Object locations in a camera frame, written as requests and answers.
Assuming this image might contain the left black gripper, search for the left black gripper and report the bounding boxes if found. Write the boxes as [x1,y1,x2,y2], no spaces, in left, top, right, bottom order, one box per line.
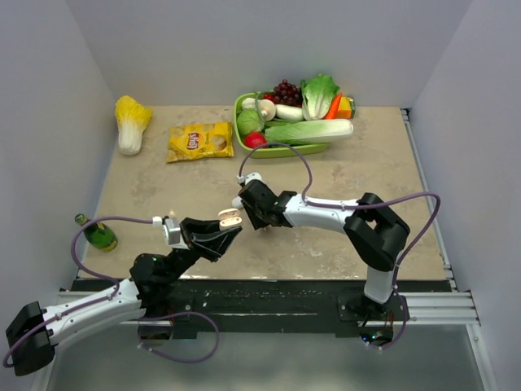
[164,217,242,283]

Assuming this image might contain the beige earbud case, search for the beige earbud case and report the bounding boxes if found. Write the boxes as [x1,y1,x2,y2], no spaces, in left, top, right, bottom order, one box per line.
[217,208,243,230]

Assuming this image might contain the white earbud charging case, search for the white earbud charging case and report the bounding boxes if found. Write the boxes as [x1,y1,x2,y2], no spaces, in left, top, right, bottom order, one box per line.
[231,196,243,209]

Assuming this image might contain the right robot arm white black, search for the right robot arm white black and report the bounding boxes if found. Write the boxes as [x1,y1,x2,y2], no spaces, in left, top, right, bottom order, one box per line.
[238,174,410,320]

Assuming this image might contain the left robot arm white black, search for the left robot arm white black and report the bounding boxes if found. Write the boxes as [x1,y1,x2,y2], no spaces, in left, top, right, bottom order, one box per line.
[2,217,243,376]

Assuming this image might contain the green plastic basket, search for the green plastic basket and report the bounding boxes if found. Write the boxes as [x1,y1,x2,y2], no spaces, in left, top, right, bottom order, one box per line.
[232,92,330,159]

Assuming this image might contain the red apple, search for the red apple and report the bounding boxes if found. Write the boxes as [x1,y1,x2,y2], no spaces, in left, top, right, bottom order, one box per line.
[243,132,267,149]

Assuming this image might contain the long white green cabbage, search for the long white green cabbage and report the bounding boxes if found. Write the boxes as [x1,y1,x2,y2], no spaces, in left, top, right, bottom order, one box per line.
[265,119,354,146]

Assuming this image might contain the yellow Lays chips bag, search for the yellow Lays chips bag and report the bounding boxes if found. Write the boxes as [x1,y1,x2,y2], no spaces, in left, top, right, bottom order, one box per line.
[166,122,234,163]

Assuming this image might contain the round green cabbage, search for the round green cabbage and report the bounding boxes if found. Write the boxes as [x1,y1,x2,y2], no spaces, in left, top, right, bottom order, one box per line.
[236,108,264,137]

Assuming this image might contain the white daikon radish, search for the white daikon radish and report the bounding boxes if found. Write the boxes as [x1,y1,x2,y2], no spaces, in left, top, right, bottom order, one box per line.
[275,104,304,122]

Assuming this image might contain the beige mushroom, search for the beige mushroom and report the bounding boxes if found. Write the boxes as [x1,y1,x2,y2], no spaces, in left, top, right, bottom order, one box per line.
[256,99,276,121]

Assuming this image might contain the green champagne bottle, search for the green champagne bottle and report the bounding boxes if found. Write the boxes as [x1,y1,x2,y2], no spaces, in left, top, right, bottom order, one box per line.
[74,213,118,252]

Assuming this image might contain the orange carrot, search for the orange carrot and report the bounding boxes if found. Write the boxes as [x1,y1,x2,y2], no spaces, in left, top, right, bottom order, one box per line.
[324,93,343,120]

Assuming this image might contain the purple grapes bunch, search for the purple grapes bunch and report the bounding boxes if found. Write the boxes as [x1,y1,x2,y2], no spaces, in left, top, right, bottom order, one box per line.
[269,79,303,108]

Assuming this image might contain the green leafy lettuce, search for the green leafy lettuce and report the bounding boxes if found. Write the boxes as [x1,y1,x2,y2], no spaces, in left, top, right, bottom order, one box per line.
[300,74,339,121]

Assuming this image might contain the orange pumpkin slice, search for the orange pumpkin slice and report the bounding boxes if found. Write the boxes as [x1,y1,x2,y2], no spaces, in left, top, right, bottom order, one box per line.
[335,96,356,120]

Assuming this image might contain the yellow napa cabbage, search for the yellow napa cabbage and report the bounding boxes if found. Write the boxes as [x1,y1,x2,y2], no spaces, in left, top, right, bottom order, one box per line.
[115,95,153,156]

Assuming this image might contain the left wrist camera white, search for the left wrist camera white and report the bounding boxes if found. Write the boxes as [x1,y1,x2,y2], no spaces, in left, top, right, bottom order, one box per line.
[152,216,188,250]

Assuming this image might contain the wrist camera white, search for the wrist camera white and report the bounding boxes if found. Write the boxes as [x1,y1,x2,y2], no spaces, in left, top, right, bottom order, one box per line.
[237,172,263,186]
[152,216,188,250]

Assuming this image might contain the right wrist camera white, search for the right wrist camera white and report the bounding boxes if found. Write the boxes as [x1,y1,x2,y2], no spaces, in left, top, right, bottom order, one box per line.
[237,172,263,186]

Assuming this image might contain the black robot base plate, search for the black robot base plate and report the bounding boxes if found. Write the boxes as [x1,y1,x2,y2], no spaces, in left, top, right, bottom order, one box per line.
[136,278,409,341]

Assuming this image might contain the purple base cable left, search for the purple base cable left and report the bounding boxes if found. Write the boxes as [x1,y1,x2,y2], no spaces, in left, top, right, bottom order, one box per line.
[137,311,221,363]

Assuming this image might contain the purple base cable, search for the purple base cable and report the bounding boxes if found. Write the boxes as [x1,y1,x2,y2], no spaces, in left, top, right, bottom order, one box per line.
[137,311,221,363]
[364,284,410,351]

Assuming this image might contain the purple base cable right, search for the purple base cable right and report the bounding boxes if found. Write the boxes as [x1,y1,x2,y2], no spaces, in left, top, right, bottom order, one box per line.
[364,284,410,351]

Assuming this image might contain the aluminium frame rail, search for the aluminium frame rail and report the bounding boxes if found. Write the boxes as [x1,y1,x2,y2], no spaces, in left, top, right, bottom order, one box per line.
[392,108,479,327]

